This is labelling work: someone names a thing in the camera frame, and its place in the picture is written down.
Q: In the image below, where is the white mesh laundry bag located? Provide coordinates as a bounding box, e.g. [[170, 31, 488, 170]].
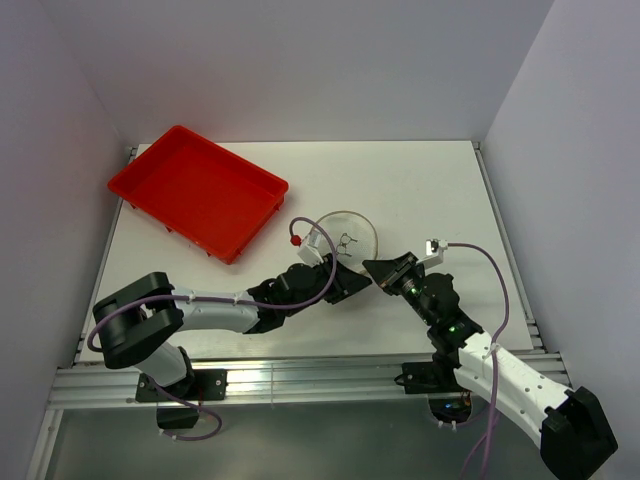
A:
[[316, 210, 379, 275]]

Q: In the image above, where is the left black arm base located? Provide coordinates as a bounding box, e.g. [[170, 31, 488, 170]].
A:
[[135, 369, 227, 431]]

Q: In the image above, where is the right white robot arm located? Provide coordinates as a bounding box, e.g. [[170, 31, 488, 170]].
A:
[[363, 253, 618, 479]]

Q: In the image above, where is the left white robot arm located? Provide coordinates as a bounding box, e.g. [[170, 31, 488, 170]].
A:
[[88, 255, 371, 387]]

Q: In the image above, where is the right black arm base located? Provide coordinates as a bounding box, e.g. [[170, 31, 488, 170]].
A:
[[394, 361, 473, 427]]

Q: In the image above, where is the red plastic tray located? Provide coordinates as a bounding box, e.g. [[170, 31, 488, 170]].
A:
[[108, 125, 289, 264]]

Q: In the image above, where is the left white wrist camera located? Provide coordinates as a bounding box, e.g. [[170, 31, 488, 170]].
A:
[[297, 229, 324, 266]]

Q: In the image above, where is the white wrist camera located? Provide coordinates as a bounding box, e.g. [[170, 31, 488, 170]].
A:
[[297, 229, 324, 266], [419, 239, 448, 269]]

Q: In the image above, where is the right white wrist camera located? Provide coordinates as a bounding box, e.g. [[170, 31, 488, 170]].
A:
[[419, 239, 448, 269]]

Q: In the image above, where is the aluminium mounting rail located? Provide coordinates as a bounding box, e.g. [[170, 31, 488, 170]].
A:
[[45, 354, 431, 410]]

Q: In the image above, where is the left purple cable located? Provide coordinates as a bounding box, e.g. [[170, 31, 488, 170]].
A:
[[87, 217, 339, 441]]

